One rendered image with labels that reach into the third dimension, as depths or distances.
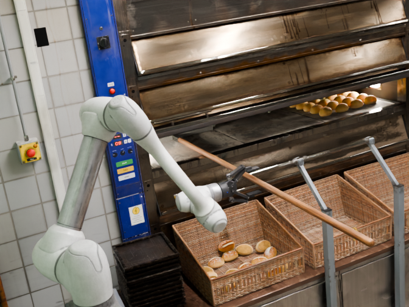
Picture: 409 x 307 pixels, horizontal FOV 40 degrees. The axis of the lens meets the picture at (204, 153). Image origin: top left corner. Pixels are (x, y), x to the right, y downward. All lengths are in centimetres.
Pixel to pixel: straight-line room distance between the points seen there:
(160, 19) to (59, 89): 62
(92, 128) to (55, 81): 58
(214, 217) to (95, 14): 113
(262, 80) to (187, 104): 49
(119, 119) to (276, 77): 134
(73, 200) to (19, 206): 67
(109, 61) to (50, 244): 100
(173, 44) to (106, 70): 39
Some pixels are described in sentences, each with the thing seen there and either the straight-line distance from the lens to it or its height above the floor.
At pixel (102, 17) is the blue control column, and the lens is 283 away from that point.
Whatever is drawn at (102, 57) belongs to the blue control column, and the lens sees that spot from 284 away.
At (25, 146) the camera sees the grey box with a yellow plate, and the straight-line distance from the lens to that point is 279.
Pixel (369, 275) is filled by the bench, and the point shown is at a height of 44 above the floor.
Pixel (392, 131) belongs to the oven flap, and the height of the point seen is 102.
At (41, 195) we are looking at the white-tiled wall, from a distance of 294.
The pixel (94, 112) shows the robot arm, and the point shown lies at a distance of 232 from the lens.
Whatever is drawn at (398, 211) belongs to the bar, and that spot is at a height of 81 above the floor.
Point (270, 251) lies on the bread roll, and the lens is 325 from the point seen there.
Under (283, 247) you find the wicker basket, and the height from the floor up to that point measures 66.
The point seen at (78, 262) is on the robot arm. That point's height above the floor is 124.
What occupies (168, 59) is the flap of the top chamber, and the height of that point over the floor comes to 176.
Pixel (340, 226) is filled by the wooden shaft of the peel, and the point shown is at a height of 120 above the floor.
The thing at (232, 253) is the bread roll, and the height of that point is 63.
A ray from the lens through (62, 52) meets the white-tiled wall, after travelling 282.
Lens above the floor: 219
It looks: 18 degrees down
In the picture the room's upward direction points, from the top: 7 degrees counter-clockwise
